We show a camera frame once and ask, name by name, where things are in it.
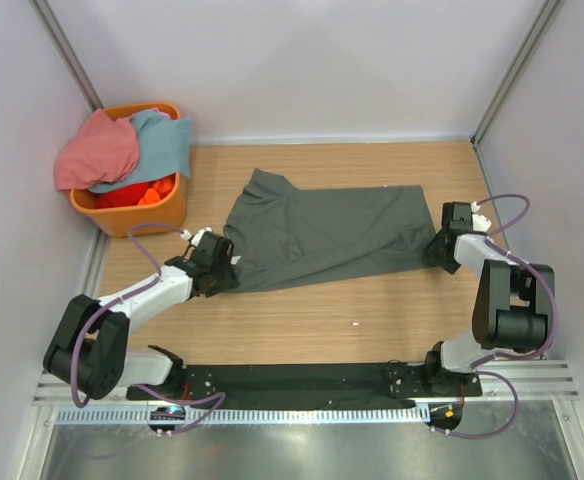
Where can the light blue t shirt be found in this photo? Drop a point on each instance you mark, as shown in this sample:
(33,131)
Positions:
(164,148)

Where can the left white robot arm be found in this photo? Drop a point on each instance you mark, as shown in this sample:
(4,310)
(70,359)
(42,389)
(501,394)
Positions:
(89,350)

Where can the dark grey t shirt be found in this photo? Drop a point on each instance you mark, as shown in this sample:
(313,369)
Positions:
(286,237)

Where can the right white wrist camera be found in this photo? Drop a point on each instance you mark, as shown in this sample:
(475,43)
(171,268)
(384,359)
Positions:
(480,222)

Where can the orange plastic tub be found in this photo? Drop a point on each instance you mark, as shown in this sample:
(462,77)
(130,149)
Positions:
(116,222)

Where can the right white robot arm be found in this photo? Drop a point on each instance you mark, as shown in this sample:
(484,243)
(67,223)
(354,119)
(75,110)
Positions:
(515,310)

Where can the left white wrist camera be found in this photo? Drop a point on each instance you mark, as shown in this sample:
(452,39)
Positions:
(193,239)

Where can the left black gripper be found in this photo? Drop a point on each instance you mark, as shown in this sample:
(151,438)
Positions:
(228,281)

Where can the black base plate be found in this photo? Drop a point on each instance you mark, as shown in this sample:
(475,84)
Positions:
(313,387)

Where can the pink t shirt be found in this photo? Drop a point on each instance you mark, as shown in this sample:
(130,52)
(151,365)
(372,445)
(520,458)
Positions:
(105,150)

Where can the slotted cable duct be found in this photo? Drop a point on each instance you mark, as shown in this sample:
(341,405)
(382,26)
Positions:
(159,415)

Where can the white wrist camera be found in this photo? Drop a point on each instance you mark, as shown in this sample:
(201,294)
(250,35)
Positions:
(480,222)
(193,239)

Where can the red orange t shirt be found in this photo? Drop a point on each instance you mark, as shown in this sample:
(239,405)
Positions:
(139,194)

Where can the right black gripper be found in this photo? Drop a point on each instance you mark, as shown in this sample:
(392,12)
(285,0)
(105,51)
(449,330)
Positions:
(432,251)

